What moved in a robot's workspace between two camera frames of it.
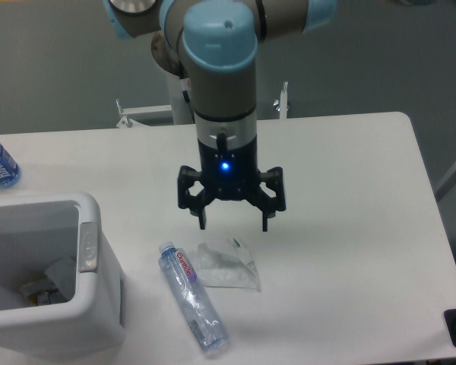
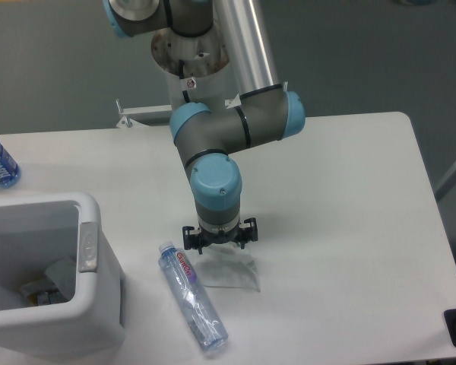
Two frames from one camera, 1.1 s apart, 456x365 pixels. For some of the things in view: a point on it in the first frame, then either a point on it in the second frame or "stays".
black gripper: [230, 174] to [246, 232]
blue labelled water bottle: [1, 169] stays
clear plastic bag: [232, 267] stays
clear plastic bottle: [195, 308] stays
